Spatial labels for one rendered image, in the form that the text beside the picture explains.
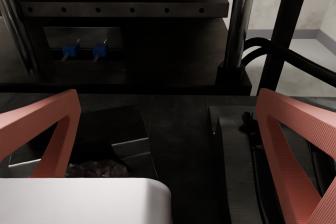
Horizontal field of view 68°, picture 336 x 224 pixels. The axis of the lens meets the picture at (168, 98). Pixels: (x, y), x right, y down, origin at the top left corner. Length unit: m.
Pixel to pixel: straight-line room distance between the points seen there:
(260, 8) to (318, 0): 0.65
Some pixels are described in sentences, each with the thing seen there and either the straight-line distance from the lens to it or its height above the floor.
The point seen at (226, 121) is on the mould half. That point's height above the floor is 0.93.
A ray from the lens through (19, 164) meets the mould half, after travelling 0.54.
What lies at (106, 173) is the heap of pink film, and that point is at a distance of 0.48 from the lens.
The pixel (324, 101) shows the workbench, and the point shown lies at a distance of 0.92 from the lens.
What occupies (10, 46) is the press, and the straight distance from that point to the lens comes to 1.36.
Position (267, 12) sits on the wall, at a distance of 3.32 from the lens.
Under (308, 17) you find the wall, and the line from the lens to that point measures 3.54.
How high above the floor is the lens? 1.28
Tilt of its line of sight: 37 degrees down
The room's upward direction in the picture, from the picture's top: straight up
